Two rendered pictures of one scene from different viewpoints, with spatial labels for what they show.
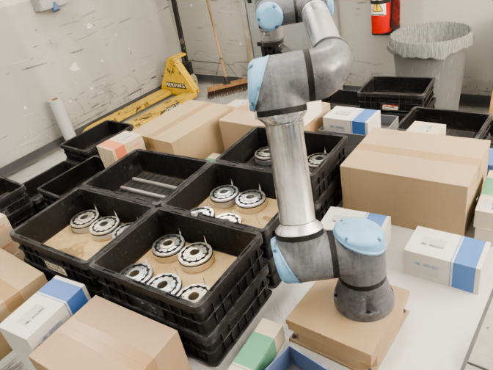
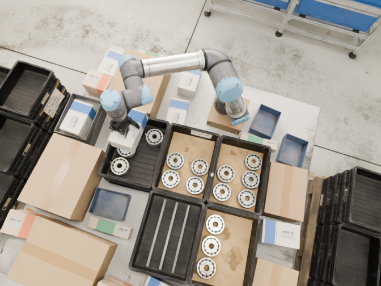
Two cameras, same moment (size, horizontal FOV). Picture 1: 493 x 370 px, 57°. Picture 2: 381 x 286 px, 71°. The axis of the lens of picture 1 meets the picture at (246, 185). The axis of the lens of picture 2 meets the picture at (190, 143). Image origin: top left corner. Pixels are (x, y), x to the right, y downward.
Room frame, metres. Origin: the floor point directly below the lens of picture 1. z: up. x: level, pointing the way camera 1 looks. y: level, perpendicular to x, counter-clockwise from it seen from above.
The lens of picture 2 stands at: (1.45, 0.37, 2.35)
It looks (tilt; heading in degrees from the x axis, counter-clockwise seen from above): 71 degrees down; 238
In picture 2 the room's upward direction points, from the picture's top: 8 degrees clockwise
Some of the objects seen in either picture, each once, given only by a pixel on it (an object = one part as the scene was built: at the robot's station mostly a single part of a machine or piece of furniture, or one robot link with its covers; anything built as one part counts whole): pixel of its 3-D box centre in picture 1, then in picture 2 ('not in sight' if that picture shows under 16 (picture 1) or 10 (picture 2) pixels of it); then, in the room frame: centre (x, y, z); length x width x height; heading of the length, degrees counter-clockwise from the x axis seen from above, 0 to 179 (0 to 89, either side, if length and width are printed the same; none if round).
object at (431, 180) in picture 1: (414, 178); (139, 87); (1.31, -0.57, 0.80); 0.40 x 0.30 x 0.20; 49
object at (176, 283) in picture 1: (163, 286); (250, 179); (0.95, 0.28, 0.86); 0.10 x 0.10 x 0.01
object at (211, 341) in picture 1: (188, 294); not in sight; (1.01, 0.23, 0.76); 0.40 x 0.30 x 0.12; 51
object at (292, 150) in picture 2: not in sight; (291, 152); (0.58, 0.22, 0.74); 0.20 x 0.15 x 0.07; 42
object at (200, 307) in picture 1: (175, 252); (240, 173); (1.01, 0.23, 0.92); 0.40 x 0.30 x 0.02; 51
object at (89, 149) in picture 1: (108, 164); not in sight; (2.85, 0.90, 0.37); 0.40 x 0.30 x 0.45; 137
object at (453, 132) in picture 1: (441, 159); (37, 101); (2.07, -1.04, 0.37); 0.40 x 0.30 x 0.45; 47
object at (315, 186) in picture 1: (282, 163); (136, 150); (1.48, -0.15, 0.87); 0.40 x 0.30 x 0.11; 51
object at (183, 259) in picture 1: (195, 253); (225, 173); (1.06, 0.19, 0.86); 0.10 x 0.10 x 0.01
